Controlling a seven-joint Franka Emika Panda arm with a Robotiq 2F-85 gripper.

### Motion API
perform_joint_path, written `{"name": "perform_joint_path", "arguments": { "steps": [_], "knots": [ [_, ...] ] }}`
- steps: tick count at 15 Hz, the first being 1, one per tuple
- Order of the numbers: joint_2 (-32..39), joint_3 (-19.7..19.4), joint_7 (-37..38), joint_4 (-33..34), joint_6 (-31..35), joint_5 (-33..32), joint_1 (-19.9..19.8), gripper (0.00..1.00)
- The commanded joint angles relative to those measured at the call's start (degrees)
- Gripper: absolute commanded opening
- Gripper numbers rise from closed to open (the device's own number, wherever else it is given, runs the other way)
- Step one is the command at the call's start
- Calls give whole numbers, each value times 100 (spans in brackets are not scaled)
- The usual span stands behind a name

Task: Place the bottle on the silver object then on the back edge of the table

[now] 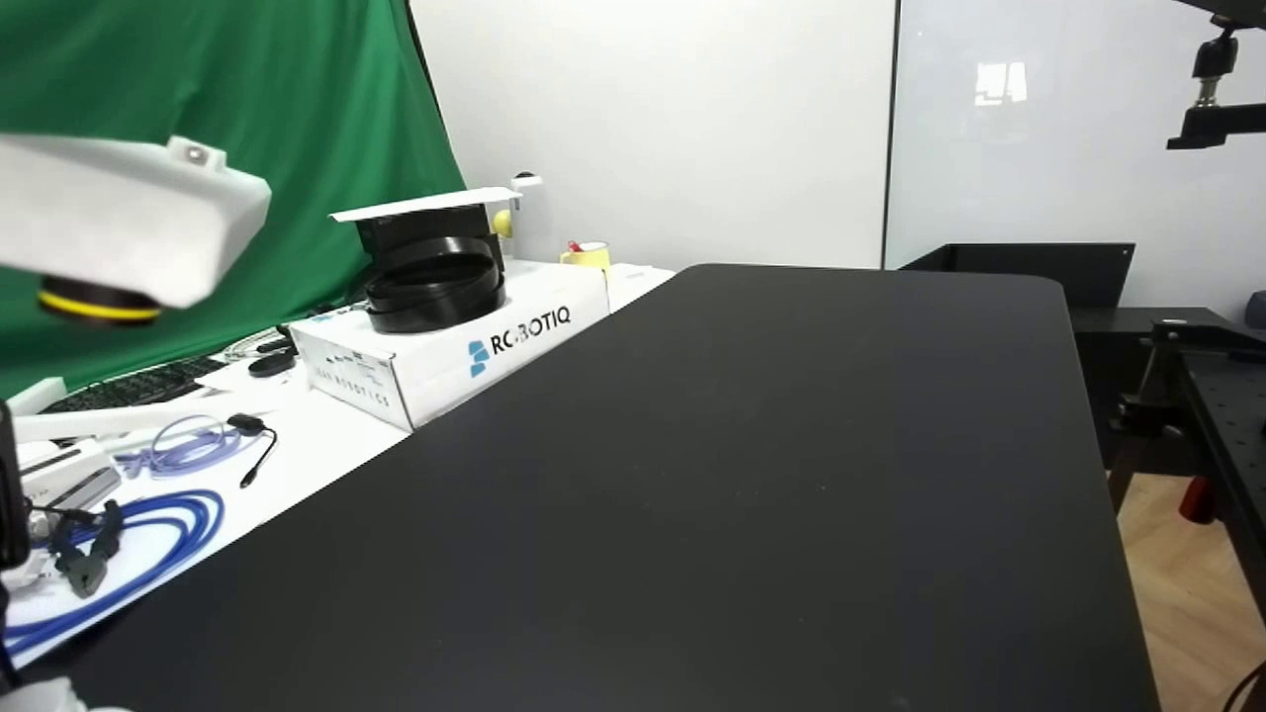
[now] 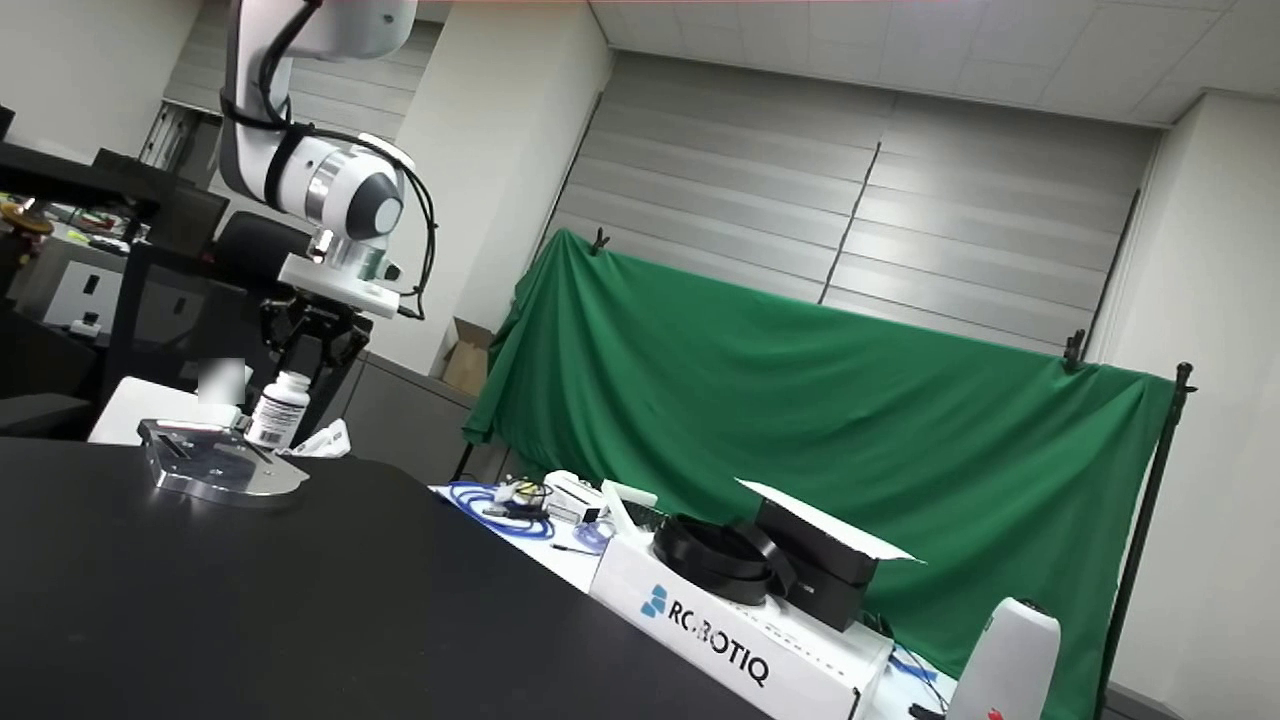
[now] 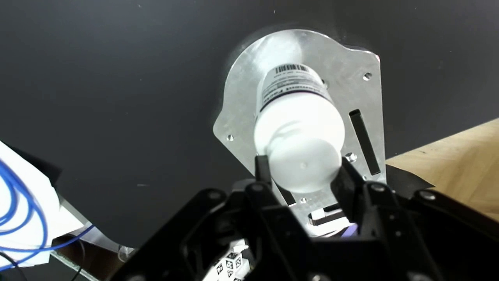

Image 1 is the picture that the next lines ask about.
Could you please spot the white Robotiq cardboard box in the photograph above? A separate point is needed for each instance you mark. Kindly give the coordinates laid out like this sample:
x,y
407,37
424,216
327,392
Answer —
x,y
447,344

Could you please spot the black box with white lid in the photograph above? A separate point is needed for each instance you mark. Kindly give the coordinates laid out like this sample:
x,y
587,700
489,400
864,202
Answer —
x,y
420,219

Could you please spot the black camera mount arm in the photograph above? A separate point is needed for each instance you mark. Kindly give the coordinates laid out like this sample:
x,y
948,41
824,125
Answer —
x,y
1218,125

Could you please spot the black side table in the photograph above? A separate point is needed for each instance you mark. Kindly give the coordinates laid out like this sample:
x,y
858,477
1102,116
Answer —
x,y
1218,396

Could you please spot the dark low cabinet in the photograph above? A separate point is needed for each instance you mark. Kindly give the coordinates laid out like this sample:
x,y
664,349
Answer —
x,y
1040,272

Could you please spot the small black device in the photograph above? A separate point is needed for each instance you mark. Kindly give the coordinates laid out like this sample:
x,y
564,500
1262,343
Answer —
x,y
275,359

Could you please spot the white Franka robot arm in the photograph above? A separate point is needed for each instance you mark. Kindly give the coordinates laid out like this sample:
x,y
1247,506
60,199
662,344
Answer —
x,y
120,219

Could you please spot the white power adapter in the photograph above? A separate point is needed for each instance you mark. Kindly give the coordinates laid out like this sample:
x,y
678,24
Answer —
x,y
60,464

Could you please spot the black keyboard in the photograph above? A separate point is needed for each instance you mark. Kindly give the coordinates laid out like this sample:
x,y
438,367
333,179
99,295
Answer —
x,y
133,386

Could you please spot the green backdrop cloth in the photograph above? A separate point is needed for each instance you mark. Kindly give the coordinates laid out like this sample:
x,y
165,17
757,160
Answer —
x,y
331,103

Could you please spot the black plastic clamp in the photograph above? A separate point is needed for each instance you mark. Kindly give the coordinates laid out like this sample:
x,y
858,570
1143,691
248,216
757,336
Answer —
x,y
88,546

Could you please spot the yellow tape roll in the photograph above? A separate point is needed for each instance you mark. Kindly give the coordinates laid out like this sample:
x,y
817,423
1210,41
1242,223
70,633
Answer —
x,y
592,256

